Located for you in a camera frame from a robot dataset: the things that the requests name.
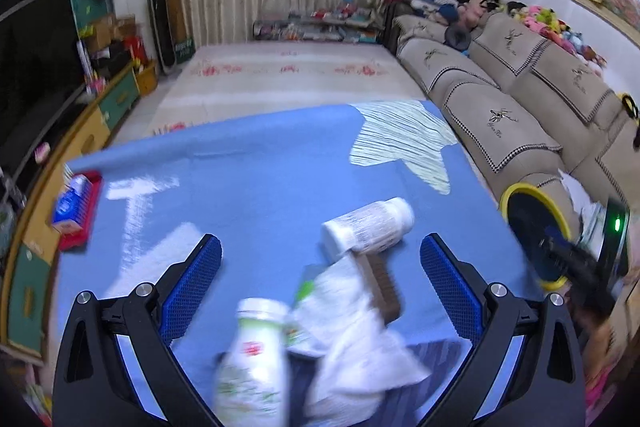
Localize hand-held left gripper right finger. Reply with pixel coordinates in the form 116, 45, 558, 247
420, 234, 588, 427

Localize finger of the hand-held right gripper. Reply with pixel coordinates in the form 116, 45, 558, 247
542, 229, 598, 288

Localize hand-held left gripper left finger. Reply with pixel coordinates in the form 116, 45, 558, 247
51, 234, 223, 427

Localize black yellow-rimmed waste bin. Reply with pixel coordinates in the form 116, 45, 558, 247
499, 183, 583, 292

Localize brown brush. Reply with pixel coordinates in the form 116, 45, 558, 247
350, 252, 403, 324

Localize white green-print drink bottle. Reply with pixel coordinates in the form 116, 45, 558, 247
214, 298, 291, 427

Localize white capped bottle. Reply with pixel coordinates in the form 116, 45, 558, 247
321, 197, 416, 264

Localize white tissue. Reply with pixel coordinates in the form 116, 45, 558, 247
287, 257, 432, 423

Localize papers and plastic bags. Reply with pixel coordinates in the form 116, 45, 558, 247
562, 174, 608, 248

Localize blue star-print tablecloth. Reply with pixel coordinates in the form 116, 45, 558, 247
50, 101, 546, 427

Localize beige sofa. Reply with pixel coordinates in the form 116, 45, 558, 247
392, 12, 640, 288

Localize red tray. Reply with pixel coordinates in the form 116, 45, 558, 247
57, 172, 103, 253

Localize blue tissue pack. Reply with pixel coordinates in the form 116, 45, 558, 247
51, 174, 93, 230

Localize green yellow television cabinet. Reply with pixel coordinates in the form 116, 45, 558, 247
0, 62, 141, 363

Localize yellow wooden bucket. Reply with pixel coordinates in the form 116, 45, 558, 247
132, 59, 158, 96

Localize pile of plush toys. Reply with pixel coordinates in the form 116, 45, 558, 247
385, 0, 608, 68

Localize round dark cushion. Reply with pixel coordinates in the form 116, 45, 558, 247
445, 26, 472, 52

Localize floral floor mat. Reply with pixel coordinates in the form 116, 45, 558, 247
145, 42, 426, 138

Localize black tower fan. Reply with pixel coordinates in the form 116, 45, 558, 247
146, 0, 178, 75

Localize large curved television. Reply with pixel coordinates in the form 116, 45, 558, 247
0, 0, 88, 180

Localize open cardboard boxes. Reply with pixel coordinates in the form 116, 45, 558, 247
80, 14, 151, 72

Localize glass coffee table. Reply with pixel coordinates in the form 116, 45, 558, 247
252, 4, 386, 44

